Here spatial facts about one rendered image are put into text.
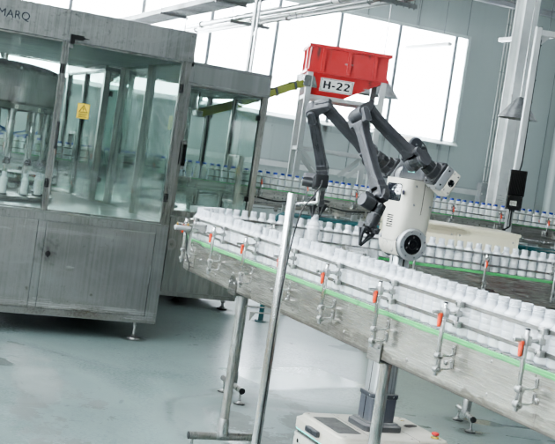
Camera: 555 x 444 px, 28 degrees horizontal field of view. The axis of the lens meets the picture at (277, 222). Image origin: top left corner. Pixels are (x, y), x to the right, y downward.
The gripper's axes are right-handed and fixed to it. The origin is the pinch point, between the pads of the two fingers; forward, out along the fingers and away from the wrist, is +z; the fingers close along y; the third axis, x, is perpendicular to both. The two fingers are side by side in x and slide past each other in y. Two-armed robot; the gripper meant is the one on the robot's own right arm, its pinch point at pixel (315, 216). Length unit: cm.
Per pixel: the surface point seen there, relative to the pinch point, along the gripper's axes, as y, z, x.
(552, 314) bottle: 48, 8, 251
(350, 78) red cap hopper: -296, -128, -539
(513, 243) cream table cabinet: -313, 7, -237
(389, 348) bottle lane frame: 50, 36, 169
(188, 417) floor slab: 27, 125, -58
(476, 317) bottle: 49, 16, 216
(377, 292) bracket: 56, 17, 164
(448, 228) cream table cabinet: -261, 4, -257
